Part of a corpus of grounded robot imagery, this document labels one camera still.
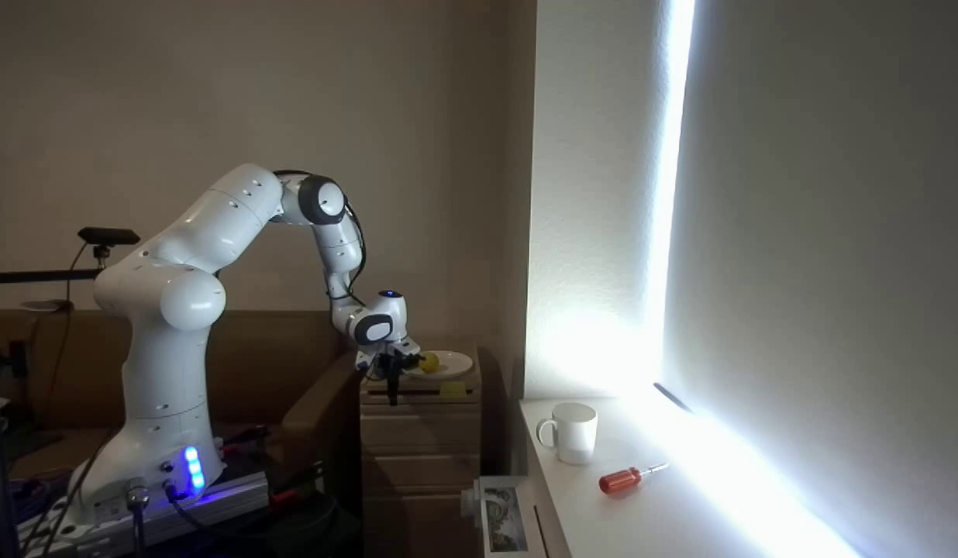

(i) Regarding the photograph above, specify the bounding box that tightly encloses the red handled screwdriver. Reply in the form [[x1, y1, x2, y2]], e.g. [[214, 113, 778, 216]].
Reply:
[[599, 464, 666, 497]]

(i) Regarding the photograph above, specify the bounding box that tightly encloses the white mug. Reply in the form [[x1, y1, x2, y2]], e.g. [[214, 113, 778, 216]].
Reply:
[[536, 404, 599, 464]]

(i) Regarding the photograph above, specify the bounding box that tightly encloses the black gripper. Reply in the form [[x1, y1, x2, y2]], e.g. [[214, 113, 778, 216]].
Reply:
[[358, 351, 418, 400]]

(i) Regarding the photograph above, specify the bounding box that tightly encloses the white plate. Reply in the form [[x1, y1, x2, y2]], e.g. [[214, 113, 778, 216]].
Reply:
[[415, 351, 473, 378]]

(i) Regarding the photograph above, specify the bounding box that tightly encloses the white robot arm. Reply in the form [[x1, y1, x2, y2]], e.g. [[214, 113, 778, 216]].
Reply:
[[79, 165, 422, 510]]

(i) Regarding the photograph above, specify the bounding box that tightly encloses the black camera on stand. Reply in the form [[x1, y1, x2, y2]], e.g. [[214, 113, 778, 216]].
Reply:
[[0, 226, 140, 285]]

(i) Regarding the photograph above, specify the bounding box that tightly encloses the wooden drawer cabinet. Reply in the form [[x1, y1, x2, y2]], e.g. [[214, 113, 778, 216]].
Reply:
[[358, 352, 484, 558]]

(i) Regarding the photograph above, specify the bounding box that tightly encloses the brown leather sofa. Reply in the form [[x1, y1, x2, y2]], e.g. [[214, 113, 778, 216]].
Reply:
[[0, 309, 354, 479]]

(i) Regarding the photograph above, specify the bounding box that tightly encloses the yellow lemon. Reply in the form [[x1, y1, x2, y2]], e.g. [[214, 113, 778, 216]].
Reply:
[[418, 352, 439, 371]]

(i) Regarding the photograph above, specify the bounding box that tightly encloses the yellow sponge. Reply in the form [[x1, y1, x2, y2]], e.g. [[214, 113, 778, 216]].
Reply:
[[439, 380, 467, 400]]

